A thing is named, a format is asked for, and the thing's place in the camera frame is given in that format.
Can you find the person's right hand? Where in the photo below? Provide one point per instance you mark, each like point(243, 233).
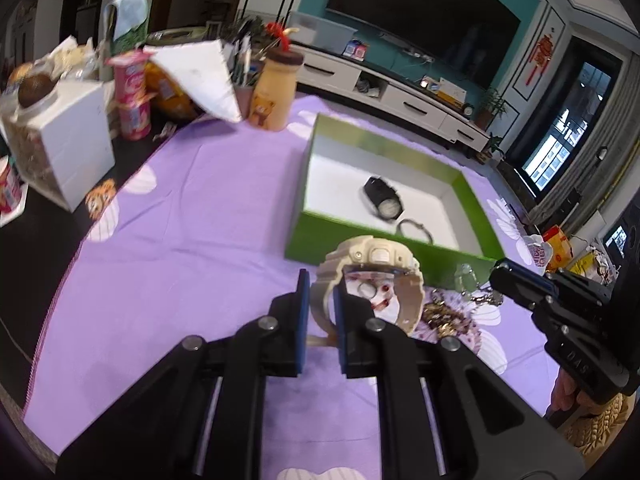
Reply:
point(565, 392)

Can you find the yellow red packet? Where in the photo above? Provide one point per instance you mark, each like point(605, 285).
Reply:
point(557, 245)

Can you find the small black alarm clock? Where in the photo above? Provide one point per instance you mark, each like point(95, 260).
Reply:
point(468, 111)

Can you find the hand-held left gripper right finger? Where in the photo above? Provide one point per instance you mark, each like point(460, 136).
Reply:
point(340, 330)

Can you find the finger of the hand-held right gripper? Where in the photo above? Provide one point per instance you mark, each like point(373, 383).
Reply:
point(520, 292)
point(527, 276)

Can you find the green plate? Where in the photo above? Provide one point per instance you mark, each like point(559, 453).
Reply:
point(175, 35)

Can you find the red wall ornament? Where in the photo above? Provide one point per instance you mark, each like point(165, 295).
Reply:
point(540, 55)

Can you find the white paper sheet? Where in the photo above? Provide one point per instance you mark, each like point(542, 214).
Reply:
point(200, 75)

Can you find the white yellow flat box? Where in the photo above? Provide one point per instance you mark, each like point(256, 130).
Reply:
point(442, 90)

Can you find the grey curtain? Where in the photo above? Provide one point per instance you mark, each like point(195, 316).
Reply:
point(600, 180)

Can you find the white television cabinet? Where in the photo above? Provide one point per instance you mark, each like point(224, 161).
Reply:
point(400, 102)

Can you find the brown round fruit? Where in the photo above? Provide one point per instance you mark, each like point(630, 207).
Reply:
point(35, 89)

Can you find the pink pen cup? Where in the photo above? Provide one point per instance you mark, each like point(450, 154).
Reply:
point(244, 102)

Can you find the white red snack bag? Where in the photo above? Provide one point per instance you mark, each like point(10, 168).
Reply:
point(537, 252)

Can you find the beige digital watch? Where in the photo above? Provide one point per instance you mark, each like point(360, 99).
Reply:
point(380, 252)

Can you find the clear storage box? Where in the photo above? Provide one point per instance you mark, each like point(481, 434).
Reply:
point(320, 32)

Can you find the black wrist watch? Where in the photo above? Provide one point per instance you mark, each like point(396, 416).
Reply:
point(382, 197)

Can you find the white cardboard box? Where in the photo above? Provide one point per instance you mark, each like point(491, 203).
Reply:
point(75, 140)

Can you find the blue cloth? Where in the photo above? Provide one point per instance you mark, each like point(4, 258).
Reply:
point(131, 12)

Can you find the purple flowered tablecloth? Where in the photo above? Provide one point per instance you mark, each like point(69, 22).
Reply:
point(175, 260)

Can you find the small blue red sign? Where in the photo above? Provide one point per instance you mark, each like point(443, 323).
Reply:
point(356, 50)

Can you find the window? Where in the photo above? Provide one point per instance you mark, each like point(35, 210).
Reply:
point(565, 130)

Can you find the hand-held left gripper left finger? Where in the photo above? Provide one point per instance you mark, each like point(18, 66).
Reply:
point(301, 320)

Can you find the red white cup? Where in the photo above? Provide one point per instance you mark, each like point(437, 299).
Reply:
point(9, 185)

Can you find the green packet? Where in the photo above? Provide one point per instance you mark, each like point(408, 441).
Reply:
point(131, 40)

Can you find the black television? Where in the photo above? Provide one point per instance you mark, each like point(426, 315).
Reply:
point(425, 15)

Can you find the orange snack bag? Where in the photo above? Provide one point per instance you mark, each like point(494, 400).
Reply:
point(170, 95)

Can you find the yellow plastic bag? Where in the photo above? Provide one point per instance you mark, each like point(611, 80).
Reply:
point(592, 265)

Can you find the pink snack can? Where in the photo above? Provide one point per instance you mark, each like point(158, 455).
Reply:
point(131, 95)

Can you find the gold flower brooch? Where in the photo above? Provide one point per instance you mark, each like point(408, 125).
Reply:
point(442, 320)

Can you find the potted plant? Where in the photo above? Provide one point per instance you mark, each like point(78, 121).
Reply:
point(494, 147)
point(492, 105)

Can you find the yellow woven cushion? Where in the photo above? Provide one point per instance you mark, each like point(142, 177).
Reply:
point(595, 430)

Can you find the bunch of pens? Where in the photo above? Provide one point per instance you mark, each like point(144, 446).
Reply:
point(240, 62)

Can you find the green cardboard box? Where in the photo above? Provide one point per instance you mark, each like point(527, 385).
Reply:
point(320, 240)

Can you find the yellow bottle with brown lid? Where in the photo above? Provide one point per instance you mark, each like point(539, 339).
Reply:
point(272, 95)

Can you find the bread bun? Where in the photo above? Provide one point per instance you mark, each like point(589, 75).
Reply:
point(22, 74)

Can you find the silver bangle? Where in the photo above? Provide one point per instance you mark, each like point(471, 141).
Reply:
point(413, 219)

